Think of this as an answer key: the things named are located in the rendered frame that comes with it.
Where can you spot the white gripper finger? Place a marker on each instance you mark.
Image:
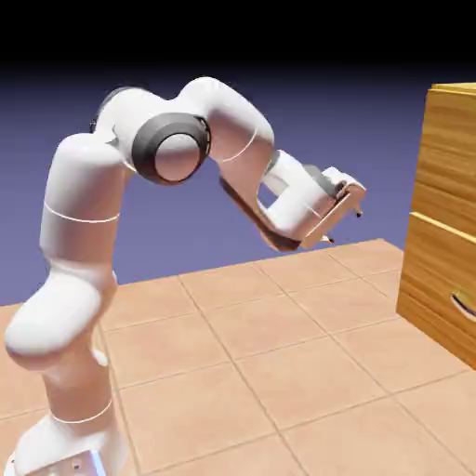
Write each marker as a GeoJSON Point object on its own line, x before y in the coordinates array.
{"type": "Point", "coordinates": [327, 239]}
{"type": "Point", "coordinates": [358, 210]}

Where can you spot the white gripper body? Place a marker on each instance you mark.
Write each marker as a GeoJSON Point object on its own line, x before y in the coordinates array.
{"type": "Point", "coordinates": [334, 217]}

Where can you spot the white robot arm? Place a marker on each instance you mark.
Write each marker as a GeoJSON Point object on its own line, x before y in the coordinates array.
{"type": "Point", "coordinates": [85, 208]}

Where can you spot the light wooden cabinet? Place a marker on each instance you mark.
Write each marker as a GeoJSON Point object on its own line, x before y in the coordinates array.
{"type": "Point", "coordinates": [442, 260]}

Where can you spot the tall wooden drawer front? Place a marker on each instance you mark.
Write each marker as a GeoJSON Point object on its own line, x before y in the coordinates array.
{"type": "Point", "coordinates": [450, 148]}

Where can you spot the low wooden drawer front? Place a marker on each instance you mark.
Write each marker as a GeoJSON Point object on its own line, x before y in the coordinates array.
{"type": "Point", "coordinates": [435, 323]}

